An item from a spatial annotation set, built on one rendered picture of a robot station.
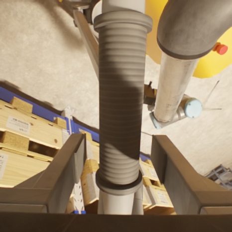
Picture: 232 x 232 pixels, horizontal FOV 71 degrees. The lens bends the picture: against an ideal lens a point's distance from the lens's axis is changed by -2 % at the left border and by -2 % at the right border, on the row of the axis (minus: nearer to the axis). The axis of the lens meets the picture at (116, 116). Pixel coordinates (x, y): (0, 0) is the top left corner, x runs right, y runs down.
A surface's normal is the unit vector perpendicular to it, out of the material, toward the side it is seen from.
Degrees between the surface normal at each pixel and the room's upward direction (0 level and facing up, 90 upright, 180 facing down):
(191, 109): 29
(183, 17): 61
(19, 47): 0
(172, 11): 81
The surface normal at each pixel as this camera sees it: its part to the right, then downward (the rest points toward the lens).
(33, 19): 0.27, 0.67
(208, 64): 0.09, 0.80
